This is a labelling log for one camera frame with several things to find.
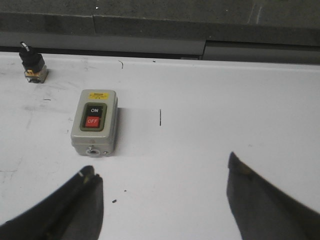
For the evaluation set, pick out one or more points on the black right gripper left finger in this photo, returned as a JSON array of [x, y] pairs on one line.
[[75, 211]]

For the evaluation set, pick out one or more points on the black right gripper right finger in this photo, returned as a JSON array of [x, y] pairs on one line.
[[264, 212]]

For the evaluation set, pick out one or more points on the grey on off switch box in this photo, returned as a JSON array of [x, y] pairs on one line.
[[94, 129]]

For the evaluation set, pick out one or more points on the black selector switch module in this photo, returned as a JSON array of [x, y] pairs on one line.
[[35, 69]]

